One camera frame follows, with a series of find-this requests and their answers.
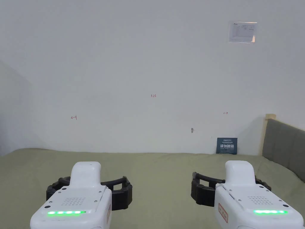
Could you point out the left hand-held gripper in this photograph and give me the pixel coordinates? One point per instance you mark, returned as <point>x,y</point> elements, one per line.
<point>76,202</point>

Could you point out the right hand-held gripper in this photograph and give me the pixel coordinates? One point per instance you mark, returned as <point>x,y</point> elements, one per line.
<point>252,202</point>

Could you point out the dark blue card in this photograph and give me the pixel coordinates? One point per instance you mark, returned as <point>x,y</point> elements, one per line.
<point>227,145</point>

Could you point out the bed with pale green sheet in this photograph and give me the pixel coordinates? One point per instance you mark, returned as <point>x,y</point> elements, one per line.
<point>152,171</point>

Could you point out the grey padded headboard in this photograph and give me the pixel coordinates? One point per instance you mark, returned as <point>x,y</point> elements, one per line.
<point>286,145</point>

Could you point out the white paper notice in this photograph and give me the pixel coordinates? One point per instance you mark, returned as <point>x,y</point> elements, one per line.
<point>242,31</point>

